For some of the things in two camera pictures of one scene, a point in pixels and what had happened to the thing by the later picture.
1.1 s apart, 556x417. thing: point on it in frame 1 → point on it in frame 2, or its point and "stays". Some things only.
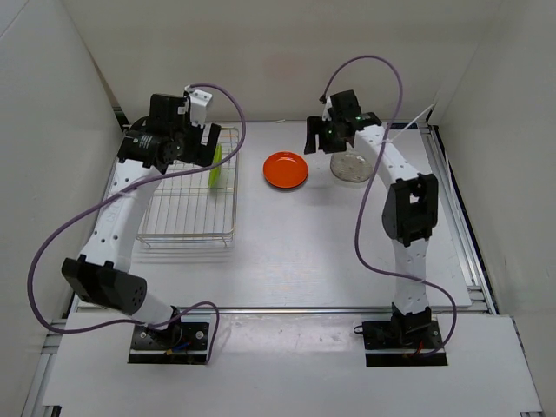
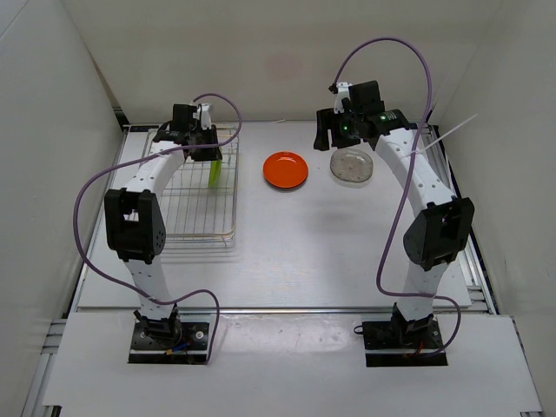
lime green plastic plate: [215, 175] stays
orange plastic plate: [285, 169] stays
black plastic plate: [287, 188] stays
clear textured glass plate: [352, 170] → [353, 184]
